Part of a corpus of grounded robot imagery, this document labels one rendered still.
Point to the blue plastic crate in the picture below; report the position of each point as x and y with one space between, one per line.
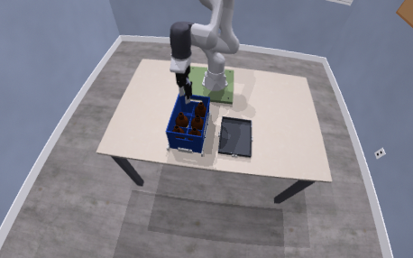
189 111

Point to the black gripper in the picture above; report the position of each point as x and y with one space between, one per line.
184 78

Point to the brown glass bottle with blue label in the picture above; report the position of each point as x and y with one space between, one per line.
200 110

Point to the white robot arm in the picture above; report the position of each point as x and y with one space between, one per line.
206 37

